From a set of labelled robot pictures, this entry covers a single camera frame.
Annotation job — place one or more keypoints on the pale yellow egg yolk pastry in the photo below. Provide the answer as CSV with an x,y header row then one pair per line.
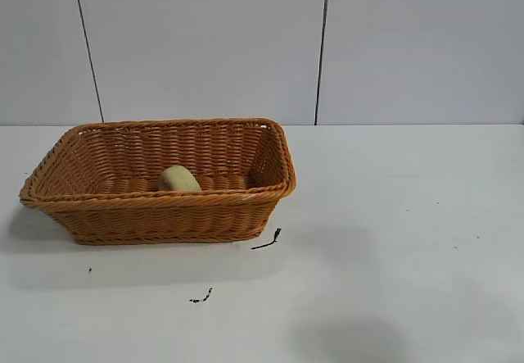
x,y
180,179

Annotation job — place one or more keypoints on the small black debris bits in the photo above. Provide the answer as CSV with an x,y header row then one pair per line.
x,y
206,294

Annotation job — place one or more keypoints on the brown woven wicker basket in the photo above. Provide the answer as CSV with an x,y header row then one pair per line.
x,y
163,215

